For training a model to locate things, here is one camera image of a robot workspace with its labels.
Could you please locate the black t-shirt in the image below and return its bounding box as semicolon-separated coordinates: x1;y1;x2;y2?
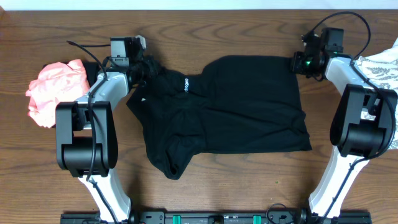
127;55;312;180

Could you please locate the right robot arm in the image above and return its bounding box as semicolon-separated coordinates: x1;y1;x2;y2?
290;51;397;224

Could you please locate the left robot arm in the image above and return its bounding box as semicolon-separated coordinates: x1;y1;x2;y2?
55;56;160;223

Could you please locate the black red folded garment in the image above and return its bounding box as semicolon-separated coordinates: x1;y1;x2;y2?
37;59;99;93

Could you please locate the white patterned garment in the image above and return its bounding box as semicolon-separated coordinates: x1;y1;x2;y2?
354;37;398;150

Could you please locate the pink crumpled garment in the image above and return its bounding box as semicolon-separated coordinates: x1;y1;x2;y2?
25;59;90;128

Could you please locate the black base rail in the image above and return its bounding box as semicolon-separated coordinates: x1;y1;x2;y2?
59;202;373;224

